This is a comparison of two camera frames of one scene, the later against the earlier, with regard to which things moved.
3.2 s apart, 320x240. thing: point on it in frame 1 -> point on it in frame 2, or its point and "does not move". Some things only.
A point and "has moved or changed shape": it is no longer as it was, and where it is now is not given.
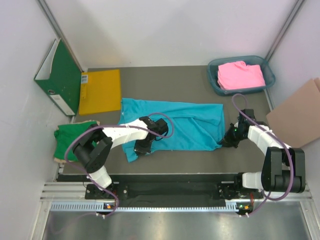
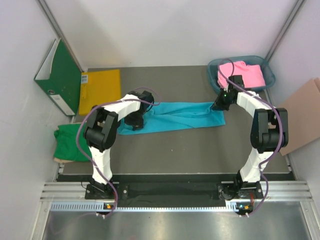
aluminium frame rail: x=77 y=190 does not move
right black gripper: x=227 y=141 -> x=218 y=105
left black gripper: x=140 y=150 -> x=136 y=124
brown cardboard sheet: x=297 y=121 does not move
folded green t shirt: x=65 y=134 does not move
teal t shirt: x=192 y=126 has moved or changed shape
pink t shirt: x=238 y=74 does not move
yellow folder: x=100 y=91 does not move
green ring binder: x=59 y=76 does not move
